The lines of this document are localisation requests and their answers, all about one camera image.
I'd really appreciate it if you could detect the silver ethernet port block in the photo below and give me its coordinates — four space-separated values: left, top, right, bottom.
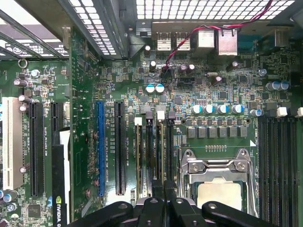
217 28 238 56

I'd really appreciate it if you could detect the silver USB port stack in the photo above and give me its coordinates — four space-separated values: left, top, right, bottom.
175 32 191 52
156 32 171 52

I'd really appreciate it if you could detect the blue expansion slot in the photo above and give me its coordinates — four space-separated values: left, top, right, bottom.
96 101 106 197

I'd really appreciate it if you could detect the green motherboard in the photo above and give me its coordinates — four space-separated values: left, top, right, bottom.
0 23 303 227

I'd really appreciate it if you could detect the CPU socket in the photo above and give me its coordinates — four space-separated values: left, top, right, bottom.
177 146 260 221

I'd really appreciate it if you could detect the green RAM stick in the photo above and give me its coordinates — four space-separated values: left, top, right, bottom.
159 122 167 183
135 124 143 201

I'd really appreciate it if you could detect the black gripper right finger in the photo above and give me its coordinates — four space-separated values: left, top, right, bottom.
165 180 278 227

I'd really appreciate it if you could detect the silver metal port block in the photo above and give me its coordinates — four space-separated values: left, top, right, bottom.
197 28 216 49

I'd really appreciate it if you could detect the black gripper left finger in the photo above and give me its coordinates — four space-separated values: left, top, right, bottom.
66 179 167 227

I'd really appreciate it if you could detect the metal socket locking lever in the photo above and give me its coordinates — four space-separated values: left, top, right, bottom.
177 148 193 205
236 148 259 217

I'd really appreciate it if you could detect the long black expansion slot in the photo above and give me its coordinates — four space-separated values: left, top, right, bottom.
29 101 45 197
115 101 126 196

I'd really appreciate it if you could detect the short black expansion slot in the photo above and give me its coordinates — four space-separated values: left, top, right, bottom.
50 102 64 133

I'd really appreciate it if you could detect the black NVIDIA graphics card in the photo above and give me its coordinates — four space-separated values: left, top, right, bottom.
51 26 100 227

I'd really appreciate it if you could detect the red black twisted wire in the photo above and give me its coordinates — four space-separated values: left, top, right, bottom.
162 0 274 86

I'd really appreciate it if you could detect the white expansion slot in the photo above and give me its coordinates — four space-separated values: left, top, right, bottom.
1 96 25 191

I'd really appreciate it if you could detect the silver CPU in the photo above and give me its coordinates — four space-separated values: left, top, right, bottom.
197 182 242 210

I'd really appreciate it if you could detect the black PC case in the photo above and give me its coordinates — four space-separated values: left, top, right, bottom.
0 0 303 62

